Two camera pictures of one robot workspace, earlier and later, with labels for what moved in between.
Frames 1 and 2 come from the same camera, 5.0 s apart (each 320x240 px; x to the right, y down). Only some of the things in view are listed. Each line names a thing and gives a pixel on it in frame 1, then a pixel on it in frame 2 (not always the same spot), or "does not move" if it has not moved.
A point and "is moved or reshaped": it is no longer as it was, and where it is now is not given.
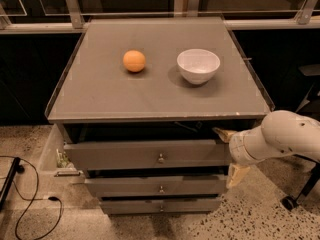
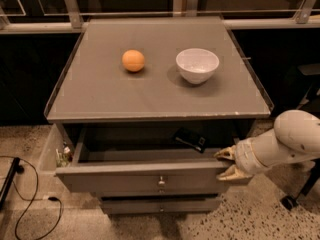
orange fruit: [134, 60] does not move
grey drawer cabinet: [137, 107] does not move
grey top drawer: [145, 153] is moved or reshaped
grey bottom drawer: [160, 205] does not move
